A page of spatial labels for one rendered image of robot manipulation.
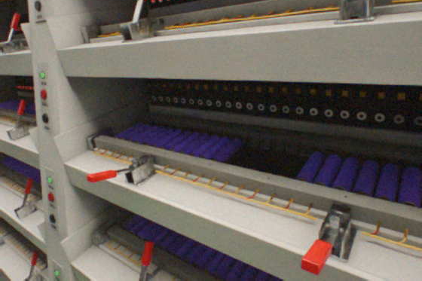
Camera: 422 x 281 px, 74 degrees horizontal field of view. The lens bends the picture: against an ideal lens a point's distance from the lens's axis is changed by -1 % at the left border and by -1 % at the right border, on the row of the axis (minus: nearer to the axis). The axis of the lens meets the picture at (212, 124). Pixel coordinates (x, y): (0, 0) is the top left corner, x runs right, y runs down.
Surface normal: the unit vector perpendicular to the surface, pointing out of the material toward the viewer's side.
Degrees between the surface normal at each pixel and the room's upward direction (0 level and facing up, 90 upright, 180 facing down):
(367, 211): 107
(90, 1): 90
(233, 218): 17
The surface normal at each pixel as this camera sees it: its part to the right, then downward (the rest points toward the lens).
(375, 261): -0.15, -0.91
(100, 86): 0.81, 0.11
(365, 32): -0.57, 0.40
